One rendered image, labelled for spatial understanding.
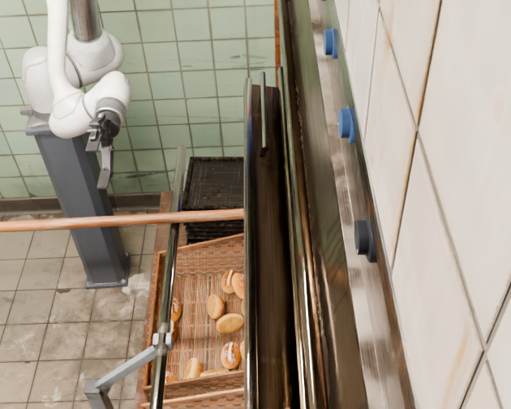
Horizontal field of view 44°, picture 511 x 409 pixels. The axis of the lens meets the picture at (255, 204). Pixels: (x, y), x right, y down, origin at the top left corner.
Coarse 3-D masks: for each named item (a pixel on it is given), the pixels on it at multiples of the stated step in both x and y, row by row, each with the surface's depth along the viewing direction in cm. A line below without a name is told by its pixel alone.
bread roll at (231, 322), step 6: (222, 318) 219; (228, 318) 219; (234, 318) 219; (240, 318) 220; (222, 324) 218; (228, 324) 219; (234, 324) 219; (240, 324) 220; (222, 330) 219; (228, 330) 219; (234, 330) 220
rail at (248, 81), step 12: (252, 108) 173; (252, 120) 169; (252, 132) 166; (252, 144) 162; (252, 156) 159; (252, 168) 156; (252, 180) 153; (252, 192) 150; (252, 204) 147; (252, 216) 144; (252, 228) 142; (252, 240) 139; (252, 252) 137; (252, 264) 135; (252, 276) 132; (252, 288) 130; (252, 300) 128; (252, 312) 126; (252, 324) 124; (252, 336) 122; (252, 348) 120; (252, 360) 118; (252, 372) 117; (252, 384) 115; (252, 396) 113; (252, 408) 112
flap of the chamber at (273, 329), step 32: (256, 96) 180; (256, 128) 170; (256, 160) 161; (256, 192) 153; (256, 224) 146; (256, 256) 139; (288, 256) 140; (256, 288) 133; (288, 288) 134; (288, 320) 128; (288, 352) 123; (288, 384) 118
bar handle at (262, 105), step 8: (264, 72) 179; (264, 80) 176; (264, 88) 173; (264, 96) 171; (264, 104) 168; (264, 112) 166; (264, 120) 164; (264, 128) 161; (264, 136) 159; (264, 144) 157; (264, 152) 161
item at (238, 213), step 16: (0, 224) 178; (16, 224) 178; (32, 224) 178; (48, 224) 178; (64, 224) 178; (80, 224) 178; (96, 224) 178; (112, 224) 178; (128, 224) 178; (144, 224) 179
